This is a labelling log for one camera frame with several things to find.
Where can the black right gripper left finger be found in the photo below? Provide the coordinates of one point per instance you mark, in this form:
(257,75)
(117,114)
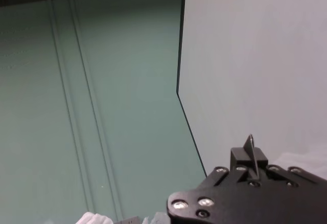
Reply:
(238,157)

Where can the black company introduction poster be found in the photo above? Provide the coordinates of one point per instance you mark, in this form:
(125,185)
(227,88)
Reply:
(255,68)

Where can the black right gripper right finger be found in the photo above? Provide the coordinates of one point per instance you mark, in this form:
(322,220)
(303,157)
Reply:
(261,157)

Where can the grey power strip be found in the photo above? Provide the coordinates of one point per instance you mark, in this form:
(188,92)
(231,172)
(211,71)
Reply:
(129,221)

